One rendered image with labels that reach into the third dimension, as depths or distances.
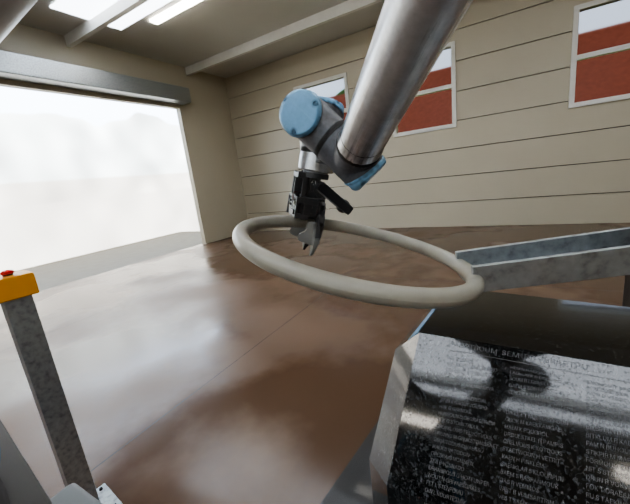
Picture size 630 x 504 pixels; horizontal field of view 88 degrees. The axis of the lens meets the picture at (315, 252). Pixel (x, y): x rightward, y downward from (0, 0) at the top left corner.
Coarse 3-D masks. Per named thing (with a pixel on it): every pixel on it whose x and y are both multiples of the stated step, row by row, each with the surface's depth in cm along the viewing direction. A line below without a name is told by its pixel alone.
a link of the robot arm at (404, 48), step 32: (416, 0) 32; (448, 0) 31; (384, 32) 37; (416, 32) 34; (448, 32) 35; (384, 64) 40; (416, 64) 38; (384, 96) 44; (352, 128) 53; (384, 128) 50; (352, 160) 60; (384, 160) 64
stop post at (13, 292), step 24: (0, 288) 111; (24, 288) 116; (24, 312) 118; (24, 336) 118; (24, 360) 118; (48, 360) 124; (48, 384) 124; (48, 408) 125; (48, 432) 126; (72, 432) 131; (72, 456) 132; (72, 480) 132
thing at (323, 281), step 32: (256, 224) 70; (288, 224) 81; (352, 224) 88; (256, 256) 50; (448, 256) 72; (320, 288) 44; (352, 288) 43; (384, 288) 44; (416, 288) 45; (448, 288) 48; (480, 288) 53
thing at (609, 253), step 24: (552, 240) 66; (576, 240) 65; (600, 240) 64; (624, 240) 64; (480, 264) 59; (504, 264) 58; (528, 264) 57; (552, 264) 56; (576, 264) 56; (600, 264) 55; (624, 264) 55; (504, 288) 58
